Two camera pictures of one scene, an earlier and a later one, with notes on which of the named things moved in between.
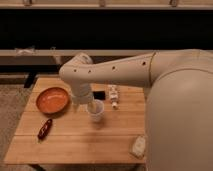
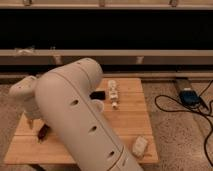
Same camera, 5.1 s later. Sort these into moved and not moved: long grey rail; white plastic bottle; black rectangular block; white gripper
Moved: white gripper
Not moved: long grey rail; black rectangular block; white plastic bottle
